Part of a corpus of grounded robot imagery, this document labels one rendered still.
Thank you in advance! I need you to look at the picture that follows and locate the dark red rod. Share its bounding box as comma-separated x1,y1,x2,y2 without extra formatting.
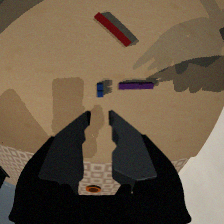
94,12,132,47

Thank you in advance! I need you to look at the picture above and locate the purple rod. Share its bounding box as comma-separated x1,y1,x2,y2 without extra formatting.
119,82,154,90

